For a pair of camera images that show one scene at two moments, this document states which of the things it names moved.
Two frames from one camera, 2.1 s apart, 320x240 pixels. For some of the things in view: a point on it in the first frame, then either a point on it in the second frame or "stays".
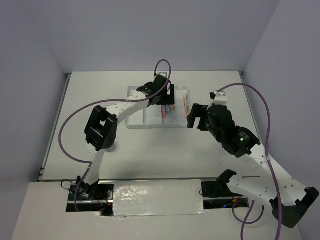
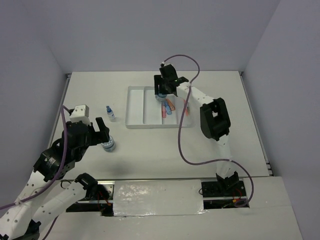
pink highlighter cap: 164,112 stays
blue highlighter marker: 168,109 stays
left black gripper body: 165,99 → 93,137
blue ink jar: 109,146 stays
